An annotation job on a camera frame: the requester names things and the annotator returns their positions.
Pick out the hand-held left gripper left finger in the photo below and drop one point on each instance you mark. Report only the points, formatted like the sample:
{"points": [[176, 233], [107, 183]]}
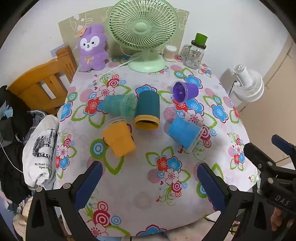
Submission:
{"points": [[89, 185]]}

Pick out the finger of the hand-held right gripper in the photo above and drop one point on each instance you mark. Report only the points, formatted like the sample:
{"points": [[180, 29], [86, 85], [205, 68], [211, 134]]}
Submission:
{"points": [[283, 142], [256, 155]]}

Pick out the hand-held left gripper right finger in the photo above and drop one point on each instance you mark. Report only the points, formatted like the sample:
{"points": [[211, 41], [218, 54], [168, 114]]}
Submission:
{"points": [[211, 187]]}

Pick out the orange cup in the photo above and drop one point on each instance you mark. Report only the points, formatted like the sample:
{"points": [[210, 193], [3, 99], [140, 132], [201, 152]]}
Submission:
{"points": [[119, 139]]}

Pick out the blue cup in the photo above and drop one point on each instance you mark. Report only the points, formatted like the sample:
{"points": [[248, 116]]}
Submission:
{"points": [[182, 132]]}

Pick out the teal cup with clear rim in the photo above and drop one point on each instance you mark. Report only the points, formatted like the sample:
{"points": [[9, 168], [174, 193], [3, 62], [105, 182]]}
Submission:
{"points": [[113, 104]]}

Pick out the purple cup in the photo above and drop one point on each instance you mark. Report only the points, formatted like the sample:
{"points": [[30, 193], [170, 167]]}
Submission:
{"points": [[189, 90]]}

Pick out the dark teal cup yellow rim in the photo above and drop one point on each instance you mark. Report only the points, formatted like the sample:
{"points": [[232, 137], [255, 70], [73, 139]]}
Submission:
{"points": [[148, 104]]}

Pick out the small green cup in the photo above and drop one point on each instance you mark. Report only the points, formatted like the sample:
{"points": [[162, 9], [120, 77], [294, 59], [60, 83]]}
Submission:
{"points": [[200, 39]]}

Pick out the person's right hand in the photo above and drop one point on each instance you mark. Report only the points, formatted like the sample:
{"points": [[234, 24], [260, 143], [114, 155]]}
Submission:
{"points": [[277, 219]]}

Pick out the floral tablecloth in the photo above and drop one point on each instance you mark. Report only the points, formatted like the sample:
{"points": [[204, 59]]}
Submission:
{"points": [[138, 187]]}

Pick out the white printed shirt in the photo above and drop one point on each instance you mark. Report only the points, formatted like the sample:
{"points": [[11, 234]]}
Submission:
{"points": [[39, 160]]}

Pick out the white fan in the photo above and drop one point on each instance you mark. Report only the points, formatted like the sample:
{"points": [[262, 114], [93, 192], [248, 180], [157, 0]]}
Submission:
{"points": [[251, 85]]}

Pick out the plaid cloth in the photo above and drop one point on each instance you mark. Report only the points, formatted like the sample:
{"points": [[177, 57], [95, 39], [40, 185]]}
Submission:
{"points": [[34, 125]]}

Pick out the black clothing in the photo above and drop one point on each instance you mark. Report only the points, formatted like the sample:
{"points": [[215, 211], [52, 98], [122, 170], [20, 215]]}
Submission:
{"points": [[11, 139]]}

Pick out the glass mug jar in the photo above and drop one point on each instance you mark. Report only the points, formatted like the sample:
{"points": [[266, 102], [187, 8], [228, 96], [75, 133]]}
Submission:
{"points": [[193, 58]]}

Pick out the wooden chair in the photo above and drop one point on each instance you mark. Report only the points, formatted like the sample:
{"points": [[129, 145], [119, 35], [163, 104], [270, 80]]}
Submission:
{"points": [[30, 83]]}

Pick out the purple plush toy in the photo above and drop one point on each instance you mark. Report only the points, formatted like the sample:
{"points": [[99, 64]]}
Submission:
{"points": [[92, 58]]}

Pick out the cotton swab container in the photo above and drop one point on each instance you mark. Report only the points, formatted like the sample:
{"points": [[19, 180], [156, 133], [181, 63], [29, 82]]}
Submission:
{"points": [[170, 53]]}

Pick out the blue patterned paper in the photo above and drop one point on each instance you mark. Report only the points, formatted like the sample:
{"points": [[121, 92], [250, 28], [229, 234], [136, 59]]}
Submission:
{"points": [[55, 49]]}

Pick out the green desk fan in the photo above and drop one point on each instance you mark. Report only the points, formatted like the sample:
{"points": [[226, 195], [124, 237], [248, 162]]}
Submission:
{"points": [[141, 26]]}

